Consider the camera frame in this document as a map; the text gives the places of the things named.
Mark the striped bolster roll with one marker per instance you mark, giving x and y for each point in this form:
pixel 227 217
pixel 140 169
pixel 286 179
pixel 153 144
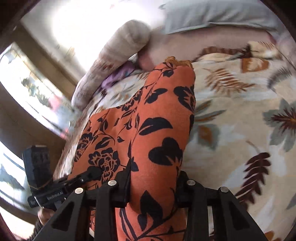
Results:
pixel 115 55

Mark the grey pillow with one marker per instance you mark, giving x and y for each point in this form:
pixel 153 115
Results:
pixel 212 16

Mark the stained glass wooden door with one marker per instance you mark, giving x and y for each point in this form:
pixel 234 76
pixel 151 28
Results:
pixel 27 92

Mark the person's left hand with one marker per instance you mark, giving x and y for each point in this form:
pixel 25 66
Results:
pixel 45 214

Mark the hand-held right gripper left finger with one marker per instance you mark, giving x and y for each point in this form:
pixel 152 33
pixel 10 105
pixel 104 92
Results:
pixel 123 187

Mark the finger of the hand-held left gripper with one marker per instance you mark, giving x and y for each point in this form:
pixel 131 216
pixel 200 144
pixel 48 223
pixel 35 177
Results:
pixel 89 175

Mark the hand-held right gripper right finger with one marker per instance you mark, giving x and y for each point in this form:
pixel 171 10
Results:
pixel 185 187

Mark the purple cloth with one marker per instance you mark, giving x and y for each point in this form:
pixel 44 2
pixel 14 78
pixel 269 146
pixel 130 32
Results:
pixel 118 77

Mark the leaf printed blanket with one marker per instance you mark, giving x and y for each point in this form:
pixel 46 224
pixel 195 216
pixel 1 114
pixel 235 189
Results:
pixel 242 115

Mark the orange floral shirt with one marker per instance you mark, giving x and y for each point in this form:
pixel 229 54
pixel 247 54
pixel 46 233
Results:
pixel 157 120

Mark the pink bed sheet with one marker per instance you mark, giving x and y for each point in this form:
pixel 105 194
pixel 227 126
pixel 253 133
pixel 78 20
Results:
pixel 185 46

